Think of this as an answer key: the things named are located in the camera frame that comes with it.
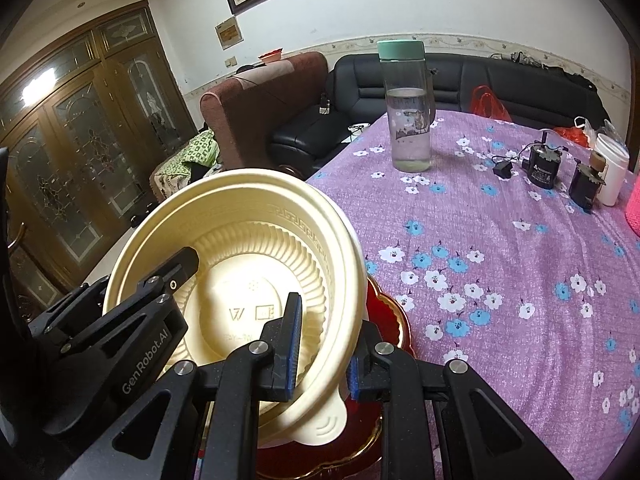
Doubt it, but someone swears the red plate with gold lettering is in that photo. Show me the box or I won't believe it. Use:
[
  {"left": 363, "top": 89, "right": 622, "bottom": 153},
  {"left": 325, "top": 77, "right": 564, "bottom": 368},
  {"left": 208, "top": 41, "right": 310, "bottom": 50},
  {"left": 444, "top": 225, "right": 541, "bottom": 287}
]
[{"left": 252, "top": 275, "right": 417, "bottom": 480}]

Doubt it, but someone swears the cream plastic bowl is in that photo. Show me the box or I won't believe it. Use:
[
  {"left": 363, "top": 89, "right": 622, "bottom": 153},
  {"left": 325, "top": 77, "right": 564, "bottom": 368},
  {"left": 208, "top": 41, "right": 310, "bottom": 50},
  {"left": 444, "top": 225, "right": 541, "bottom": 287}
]
[{"left": 104, "top": 169, "right": 367, "bottom": 446}]

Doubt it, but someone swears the purple floral tablecloth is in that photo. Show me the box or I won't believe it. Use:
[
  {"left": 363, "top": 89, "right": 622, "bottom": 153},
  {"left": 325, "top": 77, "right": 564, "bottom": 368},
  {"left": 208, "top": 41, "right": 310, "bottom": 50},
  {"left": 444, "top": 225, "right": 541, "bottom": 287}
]
[{"left": 310, "top": 110, "right": 639, "bottom": 479}]

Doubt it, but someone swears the green patterned blanket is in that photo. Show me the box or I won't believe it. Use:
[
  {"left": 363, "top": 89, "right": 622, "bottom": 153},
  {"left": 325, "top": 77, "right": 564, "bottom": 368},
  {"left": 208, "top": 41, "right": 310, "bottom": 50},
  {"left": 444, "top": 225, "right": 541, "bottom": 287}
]
[{"left": 150, "top": 127, "right": 224, "bottom": 203}]

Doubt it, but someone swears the wooden glass door cabinet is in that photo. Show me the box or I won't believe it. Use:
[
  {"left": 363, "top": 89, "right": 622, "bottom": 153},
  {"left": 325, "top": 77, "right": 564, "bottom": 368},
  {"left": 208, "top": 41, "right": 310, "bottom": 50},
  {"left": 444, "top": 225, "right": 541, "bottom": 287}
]
[{"left": 1, "top": 1, "right": 196, "bottom": 315}]

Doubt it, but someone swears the small black power adapter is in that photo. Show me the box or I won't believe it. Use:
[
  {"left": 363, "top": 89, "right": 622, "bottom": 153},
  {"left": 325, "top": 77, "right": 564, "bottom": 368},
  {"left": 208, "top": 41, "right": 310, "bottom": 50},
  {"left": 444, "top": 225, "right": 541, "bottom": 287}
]
[{"left": 491, "top": 157, "right": 513, "bottom": 180}]

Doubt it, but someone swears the black box device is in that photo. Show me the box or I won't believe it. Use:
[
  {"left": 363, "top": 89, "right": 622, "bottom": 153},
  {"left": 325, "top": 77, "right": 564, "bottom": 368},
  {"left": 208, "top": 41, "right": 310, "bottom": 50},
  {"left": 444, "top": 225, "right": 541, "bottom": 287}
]
[{"left": 568, "top": 162, "right": 605, "bottom": 212}]

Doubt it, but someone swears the black fan motor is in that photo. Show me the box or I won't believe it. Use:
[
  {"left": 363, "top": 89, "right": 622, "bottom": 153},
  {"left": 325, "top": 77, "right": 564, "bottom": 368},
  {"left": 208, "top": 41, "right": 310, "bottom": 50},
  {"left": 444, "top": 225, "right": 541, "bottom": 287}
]
[{"left": 521, "top": 129, "right": 565, "bottom": 190}]

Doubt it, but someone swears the brown armchair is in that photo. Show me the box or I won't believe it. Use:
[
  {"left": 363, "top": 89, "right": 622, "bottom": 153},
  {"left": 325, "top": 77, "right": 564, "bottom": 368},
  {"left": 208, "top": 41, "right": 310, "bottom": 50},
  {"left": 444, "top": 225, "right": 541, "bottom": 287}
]
[{"left": 200, "top": 52, "right": 329, "bottom": 169}]

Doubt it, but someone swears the orange plastic bag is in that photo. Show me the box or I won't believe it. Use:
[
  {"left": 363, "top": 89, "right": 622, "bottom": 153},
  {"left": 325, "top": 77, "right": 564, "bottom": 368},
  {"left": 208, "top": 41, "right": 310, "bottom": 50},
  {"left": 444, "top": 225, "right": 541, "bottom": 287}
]
[{"left": 553, "top": 127, "right": 590, "bottom": 148}]

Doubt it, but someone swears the white paper cup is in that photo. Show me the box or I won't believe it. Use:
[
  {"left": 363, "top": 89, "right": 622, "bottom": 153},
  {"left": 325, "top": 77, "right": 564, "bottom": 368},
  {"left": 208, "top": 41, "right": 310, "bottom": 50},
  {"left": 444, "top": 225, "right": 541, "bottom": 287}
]
[{"left": 594, "top": 133, "right": 629, "bottom": 207}]

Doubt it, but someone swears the red plastic bag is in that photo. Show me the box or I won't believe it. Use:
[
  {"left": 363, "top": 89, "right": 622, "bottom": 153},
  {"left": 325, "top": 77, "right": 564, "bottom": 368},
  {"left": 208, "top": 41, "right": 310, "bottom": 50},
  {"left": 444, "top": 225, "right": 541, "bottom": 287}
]
[{"left": 470, "top": 84, "right": 512, "bottom": 122}]

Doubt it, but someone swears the black leather sofa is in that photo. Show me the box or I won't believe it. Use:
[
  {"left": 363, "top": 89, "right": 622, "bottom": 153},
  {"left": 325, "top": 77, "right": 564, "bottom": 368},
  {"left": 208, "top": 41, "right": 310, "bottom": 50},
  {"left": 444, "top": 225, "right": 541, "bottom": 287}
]
[{"left": 267, "top": 53, "right": 608, "bottom": 178}]

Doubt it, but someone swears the clear bottle with green lid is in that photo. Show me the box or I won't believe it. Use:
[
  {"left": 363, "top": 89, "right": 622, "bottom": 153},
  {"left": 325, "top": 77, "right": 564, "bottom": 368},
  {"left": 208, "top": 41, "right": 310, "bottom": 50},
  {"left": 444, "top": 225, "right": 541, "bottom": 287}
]
[{"left": 378, "top": 39, "right": 436, "bottom": 174}]

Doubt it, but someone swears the red bowl on armchair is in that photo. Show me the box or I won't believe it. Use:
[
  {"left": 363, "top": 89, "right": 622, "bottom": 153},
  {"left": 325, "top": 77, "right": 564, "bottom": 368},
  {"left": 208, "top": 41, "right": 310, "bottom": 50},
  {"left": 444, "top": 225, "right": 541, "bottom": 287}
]
[{"left": 258, "top": 48, "right": 283, "bottom": 65}]

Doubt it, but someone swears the small framed wall notice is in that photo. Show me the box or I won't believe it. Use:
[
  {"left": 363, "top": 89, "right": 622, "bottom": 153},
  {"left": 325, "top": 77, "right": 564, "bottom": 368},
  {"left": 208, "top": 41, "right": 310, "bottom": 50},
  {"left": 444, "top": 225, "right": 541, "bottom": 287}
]
[{"left": 215, "top": 15, "right": 243, "bottom": 50}]

